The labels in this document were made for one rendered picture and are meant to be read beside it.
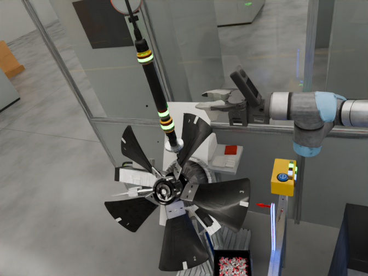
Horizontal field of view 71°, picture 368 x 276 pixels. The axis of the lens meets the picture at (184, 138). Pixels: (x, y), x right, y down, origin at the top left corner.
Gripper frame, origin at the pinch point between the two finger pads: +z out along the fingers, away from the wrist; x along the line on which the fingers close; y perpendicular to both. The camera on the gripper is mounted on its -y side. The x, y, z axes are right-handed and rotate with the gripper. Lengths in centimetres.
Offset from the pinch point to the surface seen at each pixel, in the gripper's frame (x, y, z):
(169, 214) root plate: -9, 55, 23
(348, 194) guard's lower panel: 70, 120, -59
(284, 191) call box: 21, 65, -22
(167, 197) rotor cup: -7, 46, 23
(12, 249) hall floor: -22, 167, 229
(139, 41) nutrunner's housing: -1.3, -19.3, 14.3
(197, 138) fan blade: 11.6, 27.0, 11.1
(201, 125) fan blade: 15.8, 23.3, 9.9
